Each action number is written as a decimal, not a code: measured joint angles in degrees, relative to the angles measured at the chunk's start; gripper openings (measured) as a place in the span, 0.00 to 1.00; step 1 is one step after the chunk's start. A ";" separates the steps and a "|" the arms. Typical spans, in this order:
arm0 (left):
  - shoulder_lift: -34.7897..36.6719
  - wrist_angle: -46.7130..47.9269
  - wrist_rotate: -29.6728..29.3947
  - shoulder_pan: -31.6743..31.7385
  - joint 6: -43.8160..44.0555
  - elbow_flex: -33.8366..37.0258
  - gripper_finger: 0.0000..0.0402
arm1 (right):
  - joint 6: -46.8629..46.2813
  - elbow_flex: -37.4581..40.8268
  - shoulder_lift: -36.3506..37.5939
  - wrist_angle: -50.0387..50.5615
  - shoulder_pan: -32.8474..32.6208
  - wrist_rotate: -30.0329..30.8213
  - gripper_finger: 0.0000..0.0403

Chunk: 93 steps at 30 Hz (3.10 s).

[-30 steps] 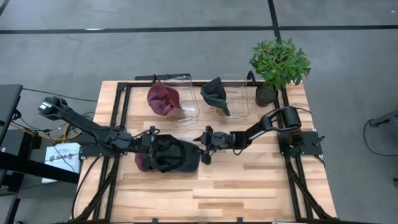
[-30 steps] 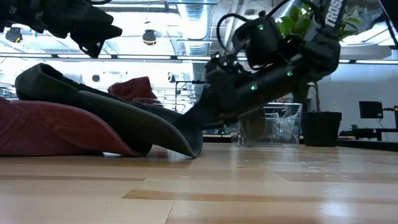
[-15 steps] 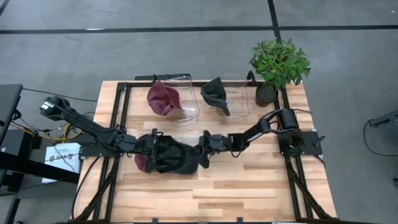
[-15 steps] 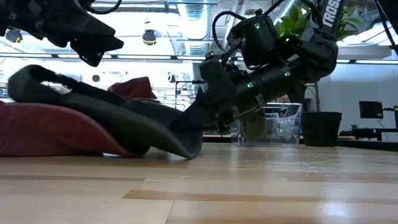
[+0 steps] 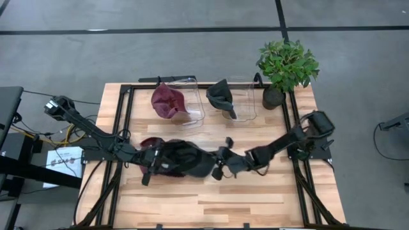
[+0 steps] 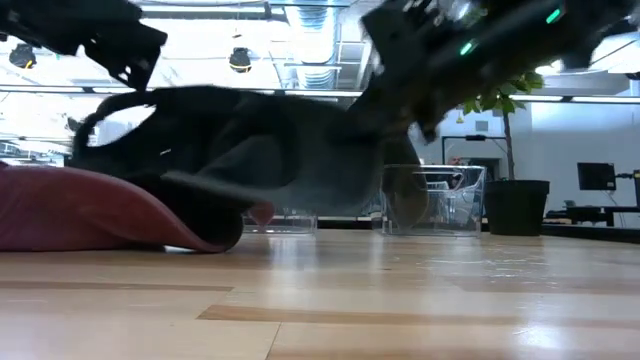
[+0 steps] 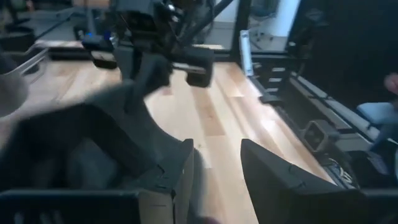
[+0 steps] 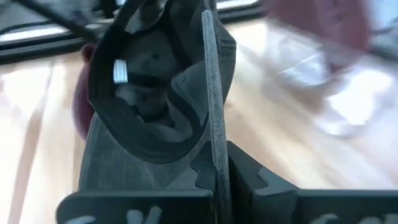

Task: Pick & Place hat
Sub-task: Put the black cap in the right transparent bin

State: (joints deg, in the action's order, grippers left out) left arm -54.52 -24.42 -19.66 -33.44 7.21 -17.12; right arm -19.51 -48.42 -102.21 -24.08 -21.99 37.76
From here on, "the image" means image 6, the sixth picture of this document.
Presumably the black aluminium table frame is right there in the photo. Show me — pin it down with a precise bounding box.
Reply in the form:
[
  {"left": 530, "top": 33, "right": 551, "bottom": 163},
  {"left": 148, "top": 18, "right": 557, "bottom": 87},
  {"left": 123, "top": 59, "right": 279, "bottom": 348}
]
[{"left": 317, "top": 215, "right": 640, "bottom": 245}]

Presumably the green potted plant black pot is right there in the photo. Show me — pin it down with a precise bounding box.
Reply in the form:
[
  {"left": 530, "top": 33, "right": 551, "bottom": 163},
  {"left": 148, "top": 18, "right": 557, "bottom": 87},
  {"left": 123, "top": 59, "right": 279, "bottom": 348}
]
[{"left": 459, "top": 69, "right": 551, "bottom": 237}]

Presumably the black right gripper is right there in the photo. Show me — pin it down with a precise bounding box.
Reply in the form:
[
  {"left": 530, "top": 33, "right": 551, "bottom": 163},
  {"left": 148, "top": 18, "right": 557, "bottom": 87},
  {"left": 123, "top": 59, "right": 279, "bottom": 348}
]
[{"left": 349, "top": 0, "right": 481, "bottom": 144}]

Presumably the black ceiling spotlight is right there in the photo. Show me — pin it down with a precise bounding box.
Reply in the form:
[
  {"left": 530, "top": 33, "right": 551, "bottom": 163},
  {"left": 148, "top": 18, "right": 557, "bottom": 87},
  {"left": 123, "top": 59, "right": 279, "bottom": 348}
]
[
  {"left": 8, "top": 43, "right": 37, "bottom": 70},
  {"left": 229, "top": 47, "right": 252, "bottom": 74}
]

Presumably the black computer monitor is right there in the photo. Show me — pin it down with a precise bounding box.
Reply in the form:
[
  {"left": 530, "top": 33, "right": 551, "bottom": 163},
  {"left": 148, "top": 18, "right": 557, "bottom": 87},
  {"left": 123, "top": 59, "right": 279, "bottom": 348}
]
[{"left": 577, "top": 162, "right": 617, "bottom": 192}]

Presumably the black metal stand frame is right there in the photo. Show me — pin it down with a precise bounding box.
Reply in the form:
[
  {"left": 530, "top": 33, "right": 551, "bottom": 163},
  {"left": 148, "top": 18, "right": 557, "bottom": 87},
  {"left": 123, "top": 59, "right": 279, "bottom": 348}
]
[{"left": 442, "top": 133, "right": 507, "bottom": 166}]

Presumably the black baseball cap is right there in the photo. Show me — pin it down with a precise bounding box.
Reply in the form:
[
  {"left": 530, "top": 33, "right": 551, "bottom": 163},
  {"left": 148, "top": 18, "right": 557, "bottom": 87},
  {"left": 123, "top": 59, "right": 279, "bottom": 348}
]
[{"left": 68, "top": 84, "right": 389, "bottom": 221}]

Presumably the clear plastic bin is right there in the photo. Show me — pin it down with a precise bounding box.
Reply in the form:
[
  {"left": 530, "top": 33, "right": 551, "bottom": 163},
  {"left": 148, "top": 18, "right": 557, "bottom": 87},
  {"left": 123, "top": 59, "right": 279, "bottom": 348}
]
[
  {"left": 242, "top": 207, "right": 320, "bottom": 235},
  {"left": 372, "top": 163, "right": 487, "bottom": 237}
]

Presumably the long ceiling light strip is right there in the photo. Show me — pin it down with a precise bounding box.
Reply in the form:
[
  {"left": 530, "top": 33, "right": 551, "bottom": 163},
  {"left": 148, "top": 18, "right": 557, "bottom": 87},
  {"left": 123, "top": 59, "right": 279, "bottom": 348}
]
[
  {"left": 509, "top": 93, "right": 640, "bottom": 105},
  {"left": 0, "top": 84, "right": 365, "bottom": 99}
]

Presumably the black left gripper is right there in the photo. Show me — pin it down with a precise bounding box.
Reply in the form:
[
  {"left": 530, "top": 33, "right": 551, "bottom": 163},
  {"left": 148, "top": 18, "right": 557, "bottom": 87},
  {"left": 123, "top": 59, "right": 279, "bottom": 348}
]
[{"left": 0, "top": 0, "right": 169, "bottom": 92}]

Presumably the silver ventilation duct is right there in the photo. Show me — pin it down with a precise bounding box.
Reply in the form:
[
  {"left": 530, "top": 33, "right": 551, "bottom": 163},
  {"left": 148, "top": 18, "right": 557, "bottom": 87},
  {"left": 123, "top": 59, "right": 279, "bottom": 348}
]
[{"left": 284, "top": 0, "right": 346, "bottom": 91}]

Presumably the dark grey baseball cap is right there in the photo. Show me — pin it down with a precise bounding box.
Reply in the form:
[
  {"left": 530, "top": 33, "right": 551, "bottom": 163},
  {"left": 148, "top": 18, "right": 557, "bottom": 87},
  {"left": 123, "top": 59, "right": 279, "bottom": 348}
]
[{"left": 382, "top": 134, "right": 432, "bottom": 231}]

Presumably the black office desk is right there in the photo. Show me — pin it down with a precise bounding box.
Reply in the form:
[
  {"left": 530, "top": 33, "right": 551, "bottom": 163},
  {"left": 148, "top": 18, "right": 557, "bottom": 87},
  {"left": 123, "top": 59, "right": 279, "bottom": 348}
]
[{"left": 544, "top": 204, "right": 640, "bottom": 229}]

